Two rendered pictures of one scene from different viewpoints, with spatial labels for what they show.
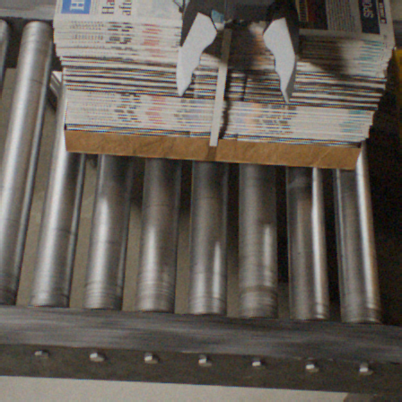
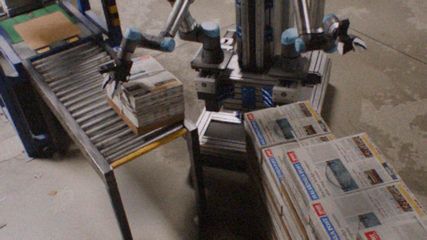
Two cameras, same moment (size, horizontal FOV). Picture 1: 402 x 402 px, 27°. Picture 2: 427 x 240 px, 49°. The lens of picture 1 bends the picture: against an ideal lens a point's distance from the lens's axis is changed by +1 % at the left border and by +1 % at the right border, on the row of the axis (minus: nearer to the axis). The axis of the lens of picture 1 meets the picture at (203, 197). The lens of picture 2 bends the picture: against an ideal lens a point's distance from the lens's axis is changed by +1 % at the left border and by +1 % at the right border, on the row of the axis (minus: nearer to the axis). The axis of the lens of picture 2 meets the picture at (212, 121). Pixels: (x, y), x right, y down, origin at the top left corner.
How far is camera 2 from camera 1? 2.14 m
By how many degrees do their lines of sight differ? 44
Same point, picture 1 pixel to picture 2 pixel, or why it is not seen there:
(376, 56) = (133, 102)
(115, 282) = (88, 126)
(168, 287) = (92, 132)
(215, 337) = (85, 143)
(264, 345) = (89, 149)
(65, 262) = (87, 119)
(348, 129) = (135, 122)
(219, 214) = (115, 129)
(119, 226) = (101, 120)
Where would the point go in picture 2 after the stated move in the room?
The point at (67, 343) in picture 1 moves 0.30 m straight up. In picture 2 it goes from (70, 127) to (55, 82)
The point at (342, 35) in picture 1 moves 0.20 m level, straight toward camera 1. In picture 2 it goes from (129, 94) to (89, 103)
